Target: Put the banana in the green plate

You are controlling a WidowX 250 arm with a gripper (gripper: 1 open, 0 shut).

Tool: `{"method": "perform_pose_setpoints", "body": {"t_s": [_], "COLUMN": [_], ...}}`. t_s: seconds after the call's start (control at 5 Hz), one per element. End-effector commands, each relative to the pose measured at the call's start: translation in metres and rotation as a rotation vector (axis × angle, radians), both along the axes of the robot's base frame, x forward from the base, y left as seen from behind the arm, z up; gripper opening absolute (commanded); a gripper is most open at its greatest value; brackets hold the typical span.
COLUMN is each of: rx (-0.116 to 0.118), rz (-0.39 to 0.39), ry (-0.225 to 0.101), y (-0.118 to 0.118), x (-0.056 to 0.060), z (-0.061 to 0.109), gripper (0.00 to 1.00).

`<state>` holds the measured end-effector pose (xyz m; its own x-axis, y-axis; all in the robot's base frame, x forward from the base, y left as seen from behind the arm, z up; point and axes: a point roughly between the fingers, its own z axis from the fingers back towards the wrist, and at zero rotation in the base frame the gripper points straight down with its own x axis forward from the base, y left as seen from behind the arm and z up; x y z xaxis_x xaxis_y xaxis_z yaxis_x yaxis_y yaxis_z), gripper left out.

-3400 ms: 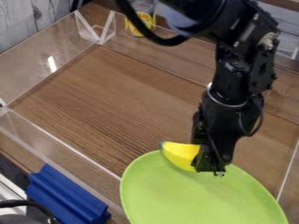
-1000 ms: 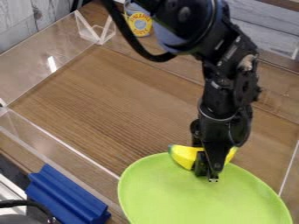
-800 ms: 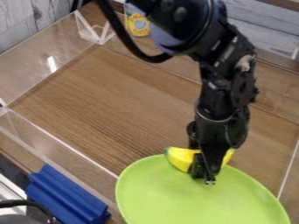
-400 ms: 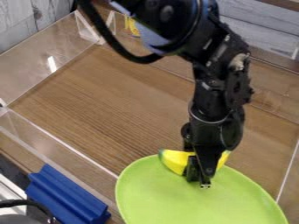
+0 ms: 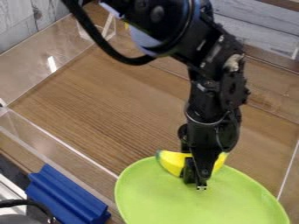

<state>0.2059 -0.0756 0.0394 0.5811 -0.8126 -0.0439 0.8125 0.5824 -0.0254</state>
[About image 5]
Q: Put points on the yellow toy banana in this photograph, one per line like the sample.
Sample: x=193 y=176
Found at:
x=173 y=161

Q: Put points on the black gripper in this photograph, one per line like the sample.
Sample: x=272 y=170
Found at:
x=206 y=139

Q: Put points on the blue plastic block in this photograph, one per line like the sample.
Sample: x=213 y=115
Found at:
x=71 y=203

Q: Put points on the clear acrylic corner bracket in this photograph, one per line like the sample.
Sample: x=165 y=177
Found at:
x=106 y=25

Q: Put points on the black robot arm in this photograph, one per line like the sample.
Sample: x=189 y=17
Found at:
x=178 y=29

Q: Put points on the green plate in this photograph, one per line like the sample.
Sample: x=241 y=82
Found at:
x=153 y=197

